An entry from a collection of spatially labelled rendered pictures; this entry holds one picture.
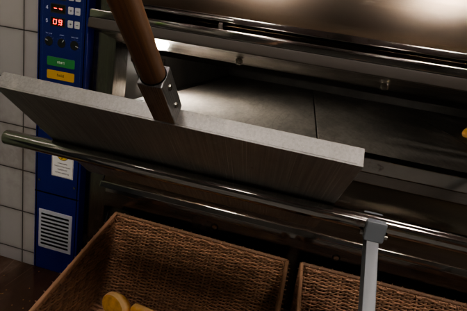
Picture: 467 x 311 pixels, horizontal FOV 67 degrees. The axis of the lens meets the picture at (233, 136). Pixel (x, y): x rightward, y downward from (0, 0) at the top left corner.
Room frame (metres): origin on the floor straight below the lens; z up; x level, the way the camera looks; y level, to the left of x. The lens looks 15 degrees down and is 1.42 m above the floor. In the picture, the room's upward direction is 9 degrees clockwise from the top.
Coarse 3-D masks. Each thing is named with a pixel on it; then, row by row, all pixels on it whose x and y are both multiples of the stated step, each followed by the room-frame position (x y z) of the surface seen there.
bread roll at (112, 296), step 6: (108, 294) 0.87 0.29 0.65; (114, 294) 0.87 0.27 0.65; (120, 294) 0.87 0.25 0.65; (102, 300) 0.87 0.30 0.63; (108, 300) 0.86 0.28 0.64; (114, 300) 0.85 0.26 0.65; (120, 300) 0.85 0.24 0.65; (126, 300) 0.87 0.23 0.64; (108, 306) 0.85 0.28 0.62; (114, 306) 0.85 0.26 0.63; (120, 306) 0.84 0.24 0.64; (126, 306) 0.85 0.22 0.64
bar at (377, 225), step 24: (24, 144) 0.65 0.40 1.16; (48, 144) 0.64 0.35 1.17; (72, 144) 0.65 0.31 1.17; (120, 168) 0.61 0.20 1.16; (144, 168) 0.61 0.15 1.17; (168, 168) 0.61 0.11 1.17; (216, 192) 0.58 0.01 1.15; (240, 192) 0.58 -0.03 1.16; (264, 192) 0.57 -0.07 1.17; (312, 216) 0.56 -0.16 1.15; (336, 216) 0.55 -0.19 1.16; (360, 216) 0.55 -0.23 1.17; (408, 240) 0.53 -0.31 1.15; (432, 240) 0.52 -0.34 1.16; (456, 240) 0.52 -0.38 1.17; (360, 288) 0.49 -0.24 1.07
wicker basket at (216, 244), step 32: (128, 224) 0.97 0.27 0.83; (160, 224) 0.96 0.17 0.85; (96, 256) 0.89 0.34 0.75; (128, 256) 0.94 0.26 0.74; (160, 256) 0.93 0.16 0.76; (192, 256) 0.92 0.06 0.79; (224, 256) 0.91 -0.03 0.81; (256, 256) 0.89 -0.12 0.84; (64, 288) 0.76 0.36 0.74; (96, 288) 0.90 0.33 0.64; (128, 288) 0.91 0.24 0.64; (160, 288) 0.90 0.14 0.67; (192, 288) 0.89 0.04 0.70; (224, 288) 0.88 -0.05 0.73; (256, 288) 0.87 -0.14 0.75
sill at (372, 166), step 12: (372, 156) 0.92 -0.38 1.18; (384, 156) 0.94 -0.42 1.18; (372, 168) 0.90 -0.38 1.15; (384, 168) 0.89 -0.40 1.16; (396, 168) 0.89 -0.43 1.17; (408, 168) 0.88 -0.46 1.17; (420, 168) 0.88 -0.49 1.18; (432, 168) 0.90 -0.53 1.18; (408, 180) 0.88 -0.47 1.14; (420, 180) 0.88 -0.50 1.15; (432, 180) 0.87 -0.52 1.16; (444, 180) 0.87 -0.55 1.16; (456, 180) 0.86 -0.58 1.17
